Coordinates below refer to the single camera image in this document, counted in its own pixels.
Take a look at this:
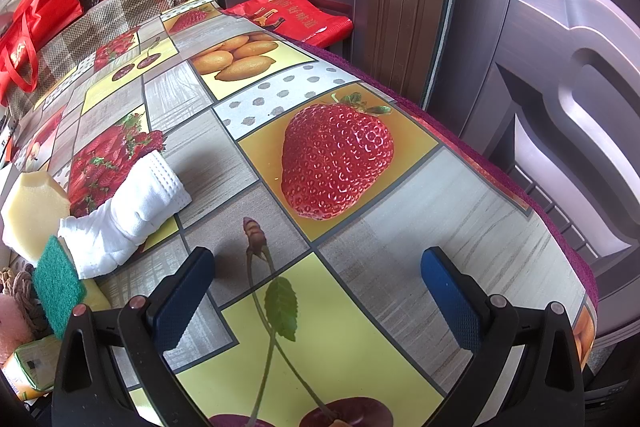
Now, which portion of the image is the white towel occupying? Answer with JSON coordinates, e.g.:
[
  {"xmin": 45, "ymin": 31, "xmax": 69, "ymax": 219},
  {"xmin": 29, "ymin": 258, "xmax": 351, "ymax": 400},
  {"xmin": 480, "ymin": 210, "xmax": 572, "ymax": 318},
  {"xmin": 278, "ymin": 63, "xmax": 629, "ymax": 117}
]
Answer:
[{"xmin": 58, "ymin": 150, "xmax": 192, "ymax": 280}]

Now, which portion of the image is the pale yellow sponge block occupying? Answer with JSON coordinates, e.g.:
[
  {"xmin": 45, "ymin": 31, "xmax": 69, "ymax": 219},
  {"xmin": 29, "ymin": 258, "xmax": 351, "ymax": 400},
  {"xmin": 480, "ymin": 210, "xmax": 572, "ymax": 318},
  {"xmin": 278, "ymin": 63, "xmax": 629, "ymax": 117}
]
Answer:
[{"xmin": 1, "ymin": 171, "xmax": 70, "ymax": 267}]

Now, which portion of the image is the green scouring pad sponge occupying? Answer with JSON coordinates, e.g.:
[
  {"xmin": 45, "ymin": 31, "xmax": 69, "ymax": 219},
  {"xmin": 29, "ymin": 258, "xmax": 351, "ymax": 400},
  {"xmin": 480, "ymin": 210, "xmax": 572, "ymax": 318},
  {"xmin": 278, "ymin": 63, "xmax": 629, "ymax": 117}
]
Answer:
[{"xmin": 32, "ymin": 236, "xmax": 112, "ymax": 340}]

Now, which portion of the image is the fruit pattern tablecloth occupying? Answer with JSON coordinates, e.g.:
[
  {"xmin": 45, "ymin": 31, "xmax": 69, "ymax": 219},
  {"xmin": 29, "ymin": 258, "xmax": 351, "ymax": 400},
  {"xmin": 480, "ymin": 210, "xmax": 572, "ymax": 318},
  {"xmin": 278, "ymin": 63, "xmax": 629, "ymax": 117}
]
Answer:
[{"xmin": 15, "ymin": 0, "xmax": 596, "ymax": 426}]

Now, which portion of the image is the plaid covered bench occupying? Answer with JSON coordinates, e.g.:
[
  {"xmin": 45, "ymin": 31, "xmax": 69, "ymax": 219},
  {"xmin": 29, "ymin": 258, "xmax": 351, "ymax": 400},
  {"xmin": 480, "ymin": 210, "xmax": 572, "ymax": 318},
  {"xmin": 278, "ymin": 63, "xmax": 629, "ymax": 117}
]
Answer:
[{"xmin": 6, "ymin": 0, "xmax": 189, "ymax": 119}]

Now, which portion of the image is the red bag beside door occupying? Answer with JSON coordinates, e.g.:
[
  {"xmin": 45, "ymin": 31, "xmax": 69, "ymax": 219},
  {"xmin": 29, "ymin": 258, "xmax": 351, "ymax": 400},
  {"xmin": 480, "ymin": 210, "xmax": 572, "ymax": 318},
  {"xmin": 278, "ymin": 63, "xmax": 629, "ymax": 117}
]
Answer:
[{"xmin": 224, "ymin": 0, "xmax": 354, "ymax": 49}]

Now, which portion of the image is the braided rope bundle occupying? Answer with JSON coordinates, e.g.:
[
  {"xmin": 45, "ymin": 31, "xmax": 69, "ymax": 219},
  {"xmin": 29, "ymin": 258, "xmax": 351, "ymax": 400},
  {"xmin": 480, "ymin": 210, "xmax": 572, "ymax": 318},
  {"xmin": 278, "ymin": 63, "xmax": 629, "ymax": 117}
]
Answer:
[{"xmin": 0, "ymin": 267, "xmax": 53, "ymax": 339}]

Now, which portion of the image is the red tote bag with handles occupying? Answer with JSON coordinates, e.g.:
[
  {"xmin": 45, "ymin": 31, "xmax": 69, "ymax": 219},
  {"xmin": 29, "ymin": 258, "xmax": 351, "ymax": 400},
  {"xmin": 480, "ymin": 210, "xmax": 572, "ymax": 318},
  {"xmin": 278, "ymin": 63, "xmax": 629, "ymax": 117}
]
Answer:
[{"xmin": 1, "ymin": 0, "xmax": 84, "ymax": 107}]

